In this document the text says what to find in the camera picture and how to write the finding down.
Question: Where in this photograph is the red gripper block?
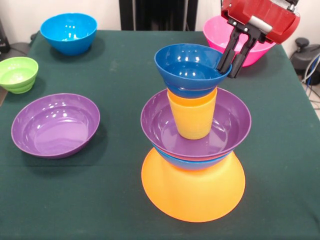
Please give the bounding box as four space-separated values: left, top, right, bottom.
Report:
215 0 301 79

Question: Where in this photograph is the small dark blue bowl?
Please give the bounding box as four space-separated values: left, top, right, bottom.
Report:
153 43 233 99

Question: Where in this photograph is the orange cup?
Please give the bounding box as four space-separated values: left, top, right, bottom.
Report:
166 87 218 108

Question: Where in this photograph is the yellow cup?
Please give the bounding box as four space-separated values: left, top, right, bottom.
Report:
167 101 217 140

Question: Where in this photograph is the purple shallow bowl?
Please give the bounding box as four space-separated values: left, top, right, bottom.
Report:
10 93 101 160
140 87 253 159

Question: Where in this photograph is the light blue bowl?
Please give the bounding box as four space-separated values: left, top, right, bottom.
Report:
39 12 98 56
152 143 236 171

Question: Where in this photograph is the large orange bowl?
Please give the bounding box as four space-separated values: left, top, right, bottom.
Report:
141 147 246 223

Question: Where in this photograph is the large pink bowl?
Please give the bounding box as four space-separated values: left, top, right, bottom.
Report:
202 15 277 68

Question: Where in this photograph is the small green bowl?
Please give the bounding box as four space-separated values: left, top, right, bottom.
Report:
0 56 39 95

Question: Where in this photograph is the dark green tablecloth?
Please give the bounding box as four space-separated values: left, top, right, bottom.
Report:
0 29 320 240

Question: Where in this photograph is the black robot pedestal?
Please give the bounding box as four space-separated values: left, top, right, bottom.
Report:
119 0 199 31

